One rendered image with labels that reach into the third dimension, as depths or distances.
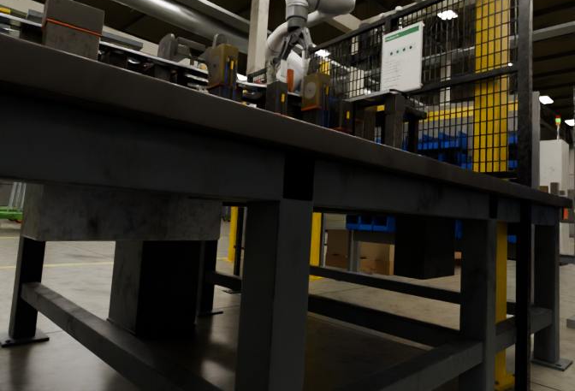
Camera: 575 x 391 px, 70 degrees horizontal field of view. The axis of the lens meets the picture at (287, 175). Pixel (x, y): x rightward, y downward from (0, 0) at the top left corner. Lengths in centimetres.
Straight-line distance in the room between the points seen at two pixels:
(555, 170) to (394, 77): 602
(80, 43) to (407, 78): 137
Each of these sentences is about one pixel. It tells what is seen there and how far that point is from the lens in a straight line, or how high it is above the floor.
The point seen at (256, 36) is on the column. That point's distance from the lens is 1016.
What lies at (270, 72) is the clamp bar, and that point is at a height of 116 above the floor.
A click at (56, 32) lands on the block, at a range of 113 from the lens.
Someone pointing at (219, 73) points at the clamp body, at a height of 96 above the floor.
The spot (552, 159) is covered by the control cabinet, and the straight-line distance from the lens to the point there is 790.
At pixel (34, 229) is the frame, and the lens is 74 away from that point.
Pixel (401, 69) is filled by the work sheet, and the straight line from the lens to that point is 203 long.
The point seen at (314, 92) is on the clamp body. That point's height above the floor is 97.
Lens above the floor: 56
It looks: 5 degrees up
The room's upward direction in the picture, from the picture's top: 3 degrees clockwise
